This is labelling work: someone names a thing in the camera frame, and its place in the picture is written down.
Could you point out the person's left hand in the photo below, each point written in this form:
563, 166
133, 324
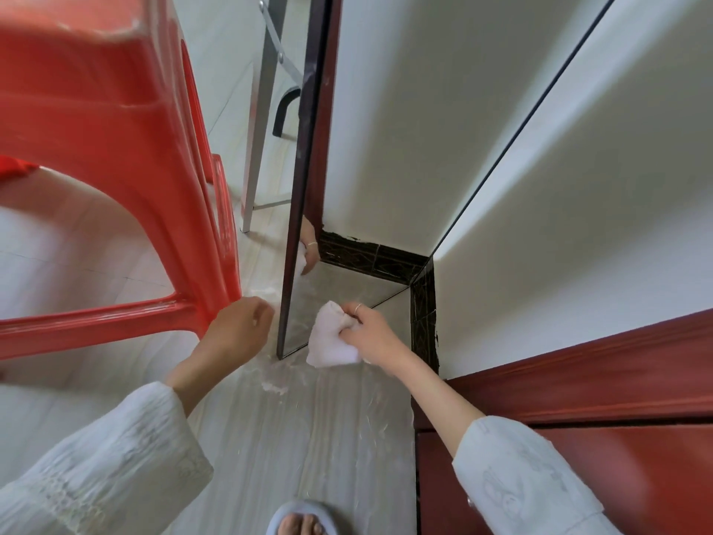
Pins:
239, 328

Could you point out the person's right hand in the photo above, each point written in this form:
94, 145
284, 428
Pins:
379, 339

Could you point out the white wiping cloth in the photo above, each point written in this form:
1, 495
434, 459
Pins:
328, 342

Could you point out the black-framed mirror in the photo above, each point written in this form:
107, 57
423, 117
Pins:
418, 105

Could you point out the person's right forearm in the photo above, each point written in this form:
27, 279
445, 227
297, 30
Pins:
501, 473

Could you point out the person's left forearm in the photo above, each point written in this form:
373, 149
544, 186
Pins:
111, 468

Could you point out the dark marble skirting board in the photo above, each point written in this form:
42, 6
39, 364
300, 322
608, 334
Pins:
424, 317

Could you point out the white printed slipper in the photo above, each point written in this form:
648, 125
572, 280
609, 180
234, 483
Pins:
301, 520

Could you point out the black metal rack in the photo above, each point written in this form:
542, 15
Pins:
280, 111

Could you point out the red floral plastic stool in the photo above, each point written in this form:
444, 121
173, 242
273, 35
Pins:
83, 105

